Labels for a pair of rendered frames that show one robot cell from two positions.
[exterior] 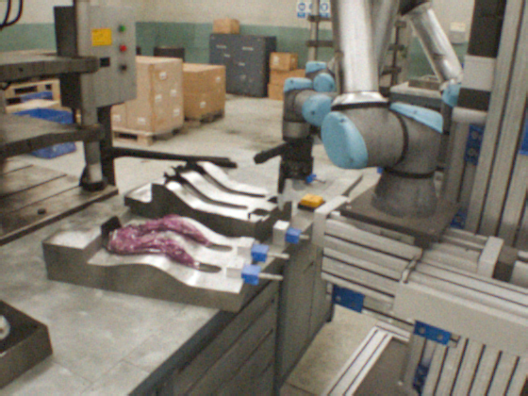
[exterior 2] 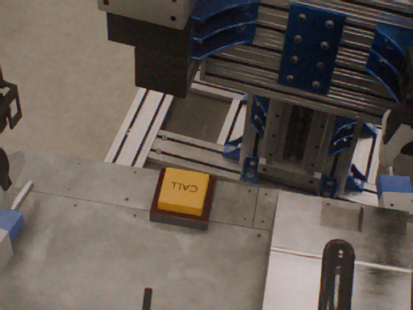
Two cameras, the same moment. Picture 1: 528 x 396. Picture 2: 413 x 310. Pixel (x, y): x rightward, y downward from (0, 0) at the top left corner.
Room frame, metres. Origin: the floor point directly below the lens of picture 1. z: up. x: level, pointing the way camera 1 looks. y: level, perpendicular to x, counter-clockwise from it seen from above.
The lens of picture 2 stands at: (1.71, 0.48, 1.73)
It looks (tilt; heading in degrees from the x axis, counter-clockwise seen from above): 50 degrees down; 249
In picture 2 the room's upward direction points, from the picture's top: 5 degrees clockwise
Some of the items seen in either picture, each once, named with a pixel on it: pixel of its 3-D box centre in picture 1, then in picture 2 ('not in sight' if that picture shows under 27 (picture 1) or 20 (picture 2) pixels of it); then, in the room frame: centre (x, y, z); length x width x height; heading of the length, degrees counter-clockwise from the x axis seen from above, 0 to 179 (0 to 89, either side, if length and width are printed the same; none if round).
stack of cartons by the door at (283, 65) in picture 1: (292, 77); not in sight; (8.28, -0.40, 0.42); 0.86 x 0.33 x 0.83; 60
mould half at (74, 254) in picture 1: (156, 251); not in sight; (1.03, 0.28, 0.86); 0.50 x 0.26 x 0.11; 81
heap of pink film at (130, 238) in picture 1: (157, 235); not in sight; (1.04, 0.27, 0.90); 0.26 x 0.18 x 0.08; 81
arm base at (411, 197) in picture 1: (405, 185); not in sight; (0.97, -0.32, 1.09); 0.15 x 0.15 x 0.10
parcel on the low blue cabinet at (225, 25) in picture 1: (226, 25); not in sight; (8.90, 0.87, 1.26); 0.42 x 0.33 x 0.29; 60
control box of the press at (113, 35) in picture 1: (106, 176); not in sight; (1.89, 0.72, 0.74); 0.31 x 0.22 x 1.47; 153
